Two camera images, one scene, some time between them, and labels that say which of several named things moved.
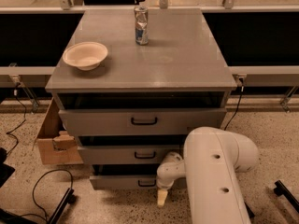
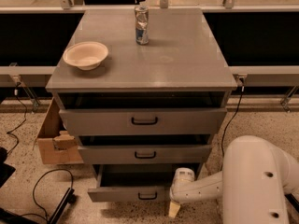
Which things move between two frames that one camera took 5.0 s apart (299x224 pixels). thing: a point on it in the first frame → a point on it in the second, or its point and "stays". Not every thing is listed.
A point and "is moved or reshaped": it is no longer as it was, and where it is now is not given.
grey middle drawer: (128, 154) stays
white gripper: (163, 184) → (178, 192)
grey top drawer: (139, 121) stays
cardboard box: (57, 148) stays
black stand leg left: (7, 217) stays
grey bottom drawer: (124, 177) is moved or reshaped
